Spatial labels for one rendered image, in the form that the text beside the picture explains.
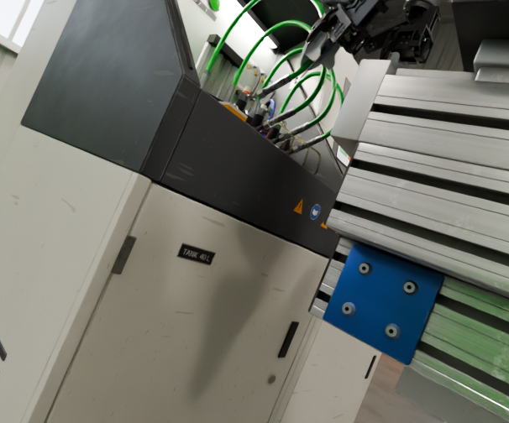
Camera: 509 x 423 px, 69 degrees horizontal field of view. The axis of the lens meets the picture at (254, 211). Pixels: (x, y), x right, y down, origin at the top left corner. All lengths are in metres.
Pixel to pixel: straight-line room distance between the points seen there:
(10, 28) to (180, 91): 4.33
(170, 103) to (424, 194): 0.38
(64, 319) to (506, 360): 0.54
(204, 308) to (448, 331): 0.48
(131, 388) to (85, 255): 0.25
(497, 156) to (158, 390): 0.66
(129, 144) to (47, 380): 0.36
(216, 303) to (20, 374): 0.33
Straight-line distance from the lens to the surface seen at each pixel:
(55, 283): 0.68
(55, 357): 0.63
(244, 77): 1.41
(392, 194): 0.36
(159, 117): 0.58
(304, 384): 1.25
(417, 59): 1.01
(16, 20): 4.85
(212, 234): 0.68
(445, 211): 0.35
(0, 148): 1.16
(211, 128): 0.63
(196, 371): 0.83
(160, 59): 0.66
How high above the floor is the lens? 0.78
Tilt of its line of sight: 2 degrees up
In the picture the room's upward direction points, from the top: 23 degrees clockwise
